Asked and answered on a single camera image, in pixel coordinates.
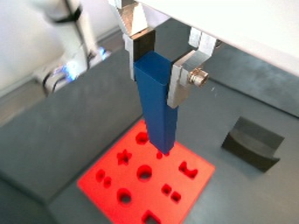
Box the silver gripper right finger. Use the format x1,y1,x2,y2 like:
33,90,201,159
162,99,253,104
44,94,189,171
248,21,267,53
166,28,216,109

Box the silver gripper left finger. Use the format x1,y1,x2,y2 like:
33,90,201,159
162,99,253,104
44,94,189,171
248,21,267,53
106,0,154,80

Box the blue rectangular block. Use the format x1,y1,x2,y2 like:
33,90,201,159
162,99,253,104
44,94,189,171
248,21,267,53
134,52,177,154

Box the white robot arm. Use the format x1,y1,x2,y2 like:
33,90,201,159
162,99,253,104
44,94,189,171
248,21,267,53
26,0,216,108

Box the black curved holder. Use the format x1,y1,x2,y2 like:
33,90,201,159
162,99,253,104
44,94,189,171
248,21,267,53
221,116,285,172

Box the red shape-sorting board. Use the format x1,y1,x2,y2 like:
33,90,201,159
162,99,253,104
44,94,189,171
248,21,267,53
77,121,215,224

